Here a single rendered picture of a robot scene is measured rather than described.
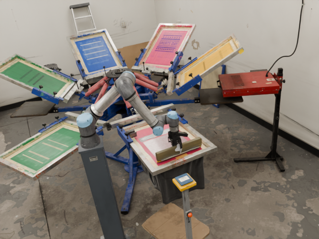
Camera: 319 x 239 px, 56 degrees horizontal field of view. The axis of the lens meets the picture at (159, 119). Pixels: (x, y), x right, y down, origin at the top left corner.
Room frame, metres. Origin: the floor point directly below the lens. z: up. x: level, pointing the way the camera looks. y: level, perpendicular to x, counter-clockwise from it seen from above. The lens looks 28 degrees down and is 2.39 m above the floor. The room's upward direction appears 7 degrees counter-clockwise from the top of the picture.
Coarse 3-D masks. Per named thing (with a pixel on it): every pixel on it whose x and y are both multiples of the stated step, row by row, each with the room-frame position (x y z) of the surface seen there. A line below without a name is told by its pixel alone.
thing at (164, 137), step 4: (168, 124) 2.56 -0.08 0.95; (164, 128) 2.49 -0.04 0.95; (168, 128) 2.48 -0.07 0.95; (160, 136) 2.35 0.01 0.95; (164, 136) 2.35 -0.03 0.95; (168, 136) 2.34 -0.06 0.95; (180, 136) 2.31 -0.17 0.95; (164, 140) 2.27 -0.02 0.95; (184, 140) 2.23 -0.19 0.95; (168, 144) 2.21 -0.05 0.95; (200, 148) 2.08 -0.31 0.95; (188, 152) 2.05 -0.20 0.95; (192, 152) 2.04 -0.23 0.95
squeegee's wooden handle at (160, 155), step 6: (198, 138) 2.08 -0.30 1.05; (186, 144) 2.03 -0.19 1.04; (192, 144) 2.05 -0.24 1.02; (198, 144) 2.08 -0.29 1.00; (162, 150) 1.97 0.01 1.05; (168, 150) 1.97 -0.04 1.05; (174, 150) 1.99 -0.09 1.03; (156, 156) 1.95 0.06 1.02; (162, 156) 1.95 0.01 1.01; (168, 156) 1.97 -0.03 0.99
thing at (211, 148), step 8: (144, 120) 2.63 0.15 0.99; (128, 128) 2.52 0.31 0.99; (136, 128) 2.55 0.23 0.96; (184, 128) 2.44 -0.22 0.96; (192, 128) 2.36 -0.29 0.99; (200, 136) 2.21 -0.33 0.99; (208, 144) 2.07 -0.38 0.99; (136, 152) 2.09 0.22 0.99; (200, 152) 1.97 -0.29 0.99; (208, 152) 1.99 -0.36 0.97; (144, 160) 1.96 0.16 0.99; (176, 160) 1.91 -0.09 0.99; (184, 160) 1.90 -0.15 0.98; (192, 160) 1.93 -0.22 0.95; (152, 168) 1.84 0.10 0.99; (160, 168) 1.83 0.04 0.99; (168, 168) 1.85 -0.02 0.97
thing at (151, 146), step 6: (138, 132) 2.47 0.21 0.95; (144, 132) 2.46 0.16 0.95; (150, 132) 2.45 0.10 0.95; (156, 138) 2.32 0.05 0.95; (144, 144) 2.25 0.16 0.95; (150, 144) 2.24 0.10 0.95; (156, 144) 2.23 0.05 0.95; (162, 144) 2.22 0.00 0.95; (150, 150) 2.14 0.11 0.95; (156, 150) 2.13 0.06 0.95; (156, 162) 1.97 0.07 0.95; (162, 162) 1.96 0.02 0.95; (168, 162) 1.95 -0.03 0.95
